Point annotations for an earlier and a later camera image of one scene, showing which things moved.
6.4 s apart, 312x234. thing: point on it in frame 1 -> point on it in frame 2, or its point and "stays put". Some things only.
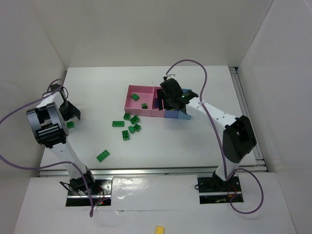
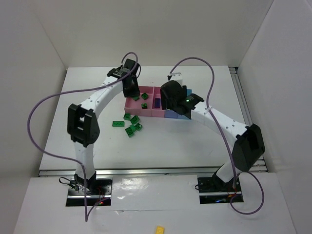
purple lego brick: (156, 103) stays put
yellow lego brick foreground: (160, 230) stays put
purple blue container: (171, 114) stays put
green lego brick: (144, 106) stays put
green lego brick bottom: (103, 155) -> (145, 96)
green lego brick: (134, 120) stays put
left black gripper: (72, 110) -> (131, 90)
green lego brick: (126, 135) -> (129, 132)
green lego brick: (118, 124) stays put
